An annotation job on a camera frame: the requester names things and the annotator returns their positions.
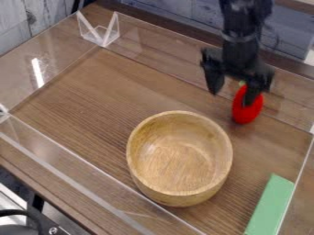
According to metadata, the clear acrylic corner bracket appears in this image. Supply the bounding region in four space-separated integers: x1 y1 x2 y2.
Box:
77 12 121 48

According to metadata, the black cable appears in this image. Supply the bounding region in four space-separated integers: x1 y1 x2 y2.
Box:
0 208 35 235

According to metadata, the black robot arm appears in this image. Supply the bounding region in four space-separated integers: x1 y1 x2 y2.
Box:
201 0 276 107

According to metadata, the black table clamp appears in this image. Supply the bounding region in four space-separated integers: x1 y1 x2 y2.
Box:
27 194 71 235

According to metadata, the green tape strip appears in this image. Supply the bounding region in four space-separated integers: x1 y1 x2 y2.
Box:
244 174 295 235

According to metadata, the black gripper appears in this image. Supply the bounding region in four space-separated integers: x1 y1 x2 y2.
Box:
201 40 276 106

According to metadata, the red plush strawberry toy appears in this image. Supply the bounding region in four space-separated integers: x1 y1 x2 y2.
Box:
232 84 264 125

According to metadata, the wooden bowl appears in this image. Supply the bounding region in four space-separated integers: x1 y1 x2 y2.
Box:
128 110 233 207

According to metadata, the clear acrylic front wall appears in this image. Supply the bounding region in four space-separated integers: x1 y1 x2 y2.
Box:
0 114 205 235

